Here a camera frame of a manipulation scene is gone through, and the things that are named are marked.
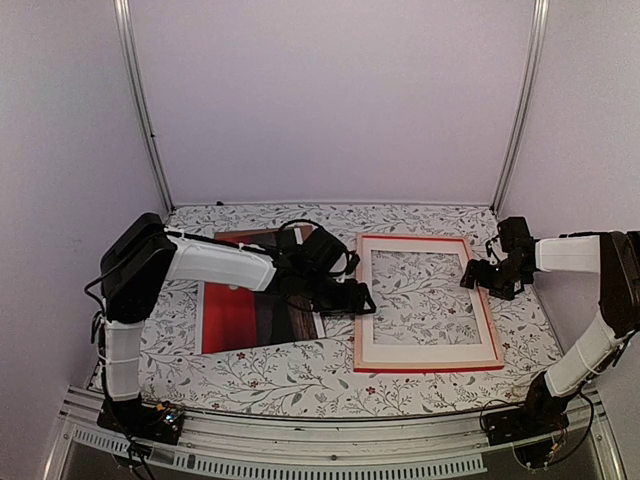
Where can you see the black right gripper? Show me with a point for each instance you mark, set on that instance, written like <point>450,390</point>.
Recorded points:
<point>482,280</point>

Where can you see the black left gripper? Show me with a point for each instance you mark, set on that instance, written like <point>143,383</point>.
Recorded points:
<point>353,303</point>

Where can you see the brown backing board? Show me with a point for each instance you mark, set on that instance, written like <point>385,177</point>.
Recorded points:
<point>289,236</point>

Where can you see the red wooden picture frame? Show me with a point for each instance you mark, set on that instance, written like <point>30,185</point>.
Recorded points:
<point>425,367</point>

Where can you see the red grey photo print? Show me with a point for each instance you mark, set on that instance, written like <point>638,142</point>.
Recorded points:
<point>235,319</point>

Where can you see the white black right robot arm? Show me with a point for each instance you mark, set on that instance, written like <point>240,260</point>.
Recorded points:
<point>592,277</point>

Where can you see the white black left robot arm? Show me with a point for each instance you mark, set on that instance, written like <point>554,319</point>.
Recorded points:
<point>149,253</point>

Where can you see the floral patterned table mat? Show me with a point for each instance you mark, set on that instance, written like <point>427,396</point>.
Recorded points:
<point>316,378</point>

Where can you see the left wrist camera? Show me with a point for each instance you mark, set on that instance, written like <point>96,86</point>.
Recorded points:
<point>352,262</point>

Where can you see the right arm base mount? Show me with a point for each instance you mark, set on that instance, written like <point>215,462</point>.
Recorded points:
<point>540,413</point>

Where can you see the aluminium front rail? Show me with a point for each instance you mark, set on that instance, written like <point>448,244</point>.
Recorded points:
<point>218,445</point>

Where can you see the right aluminium corner post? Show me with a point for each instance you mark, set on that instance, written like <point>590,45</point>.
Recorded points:
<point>531,69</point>

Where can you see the aluminium corner post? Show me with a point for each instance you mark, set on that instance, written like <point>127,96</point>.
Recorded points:
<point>124,23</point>
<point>531,69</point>

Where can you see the left aluminium corner post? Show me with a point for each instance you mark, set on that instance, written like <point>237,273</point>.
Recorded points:
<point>124,23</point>

